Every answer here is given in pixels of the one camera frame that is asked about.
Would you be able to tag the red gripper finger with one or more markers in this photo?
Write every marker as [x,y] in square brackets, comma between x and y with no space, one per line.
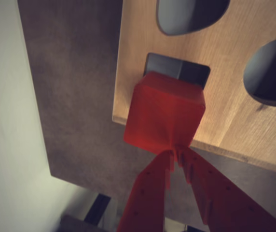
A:
[220,200]
[145,198]

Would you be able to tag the red cube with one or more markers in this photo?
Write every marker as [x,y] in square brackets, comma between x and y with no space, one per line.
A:
[164,113]

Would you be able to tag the wooden shape sorter box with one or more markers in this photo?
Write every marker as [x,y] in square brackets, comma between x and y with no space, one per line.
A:
[224,60]

